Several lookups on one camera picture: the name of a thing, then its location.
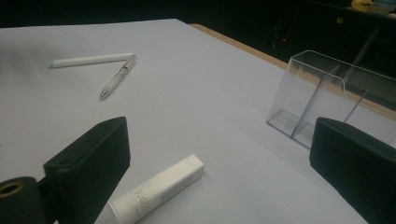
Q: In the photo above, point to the clear plastic pen holder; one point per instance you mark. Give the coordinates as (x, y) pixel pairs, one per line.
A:
(299, 93)

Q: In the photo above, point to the yellow object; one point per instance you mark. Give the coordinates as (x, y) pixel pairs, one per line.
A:
(361, 5)

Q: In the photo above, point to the metal stand pole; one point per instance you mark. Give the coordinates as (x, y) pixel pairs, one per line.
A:
(369, 42)

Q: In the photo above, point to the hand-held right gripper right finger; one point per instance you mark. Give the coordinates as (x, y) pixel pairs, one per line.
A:
(358, 168)

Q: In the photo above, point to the white capped pen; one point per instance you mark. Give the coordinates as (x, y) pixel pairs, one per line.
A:
(90, 60)

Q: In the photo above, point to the white retractable pen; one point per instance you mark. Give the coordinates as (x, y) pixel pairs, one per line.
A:
(116, 79)

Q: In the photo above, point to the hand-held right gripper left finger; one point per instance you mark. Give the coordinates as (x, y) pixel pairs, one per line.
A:
(93, 161)

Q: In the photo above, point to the white rectangular tube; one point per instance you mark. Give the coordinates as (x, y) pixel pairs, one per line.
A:
(158, 189)

